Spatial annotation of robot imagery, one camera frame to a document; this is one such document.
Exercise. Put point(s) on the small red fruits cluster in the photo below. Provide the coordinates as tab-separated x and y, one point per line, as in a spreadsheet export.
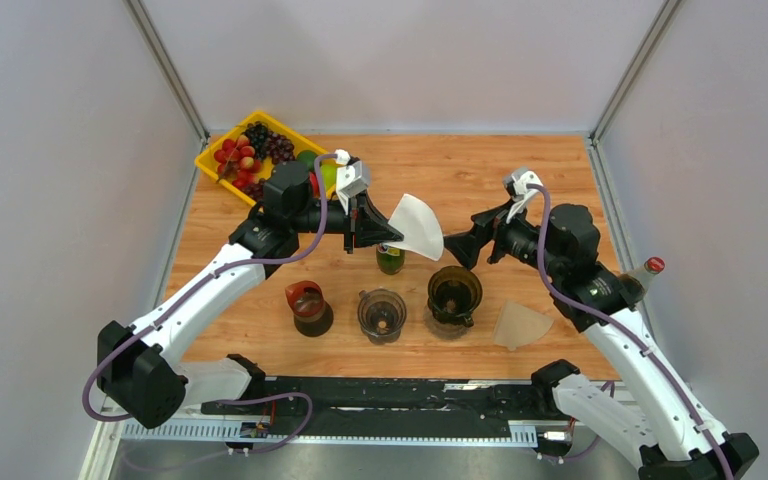
237	162

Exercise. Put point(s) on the green lime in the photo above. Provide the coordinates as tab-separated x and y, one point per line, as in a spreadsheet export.
308	159

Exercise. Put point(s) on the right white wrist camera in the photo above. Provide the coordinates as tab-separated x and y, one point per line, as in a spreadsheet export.
521	186

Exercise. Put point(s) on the yellow plastic fruit tray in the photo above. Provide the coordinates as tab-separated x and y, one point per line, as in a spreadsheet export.
206	164

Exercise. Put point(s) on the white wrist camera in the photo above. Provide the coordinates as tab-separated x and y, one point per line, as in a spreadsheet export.
352	178
521	186

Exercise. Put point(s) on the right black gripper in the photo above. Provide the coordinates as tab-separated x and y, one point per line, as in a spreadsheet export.
490	224

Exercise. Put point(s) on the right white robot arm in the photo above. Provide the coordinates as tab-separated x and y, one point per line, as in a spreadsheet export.
669	434

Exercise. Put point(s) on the dark purple grape bunch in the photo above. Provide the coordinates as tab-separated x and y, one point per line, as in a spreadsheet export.
261	149

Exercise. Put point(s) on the green glass Perrier bottle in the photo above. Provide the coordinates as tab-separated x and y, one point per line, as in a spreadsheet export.
390	260

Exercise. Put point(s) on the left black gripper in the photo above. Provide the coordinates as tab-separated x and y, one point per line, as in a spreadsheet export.
356	230

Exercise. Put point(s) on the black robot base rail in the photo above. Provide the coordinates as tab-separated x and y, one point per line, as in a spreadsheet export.
405	409

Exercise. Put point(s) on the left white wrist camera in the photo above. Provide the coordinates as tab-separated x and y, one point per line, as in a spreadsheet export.
352	178

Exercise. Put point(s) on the red apple middle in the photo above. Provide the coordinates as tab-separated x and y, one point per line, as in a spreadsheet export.
314	185

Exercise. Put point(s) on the green pear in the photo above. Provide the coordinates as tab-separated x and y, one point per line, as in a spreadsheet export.
329	174

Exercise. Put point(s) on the brown paper coffee filter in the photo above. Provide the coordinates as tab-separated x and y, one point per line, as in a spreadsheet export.
517	326

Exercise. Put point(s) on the red capped soda bottle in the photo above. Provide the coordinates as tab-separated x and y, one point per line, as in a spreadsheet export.
636	282

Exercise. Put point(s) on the clear glass server jug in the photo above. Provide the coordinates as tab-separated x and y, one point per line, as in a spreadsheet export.
444	331

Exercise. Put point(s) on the white paper coffee filter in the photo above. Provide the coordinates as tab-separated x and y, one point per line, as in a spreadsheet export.
419	226

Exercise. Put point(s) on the dark olive coffee dripper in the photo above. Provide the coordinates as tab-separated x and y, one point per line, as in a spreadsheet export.
454	293

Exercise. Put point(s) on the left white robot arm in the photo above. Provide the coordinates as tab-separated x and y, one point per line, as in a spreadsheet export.
139	366

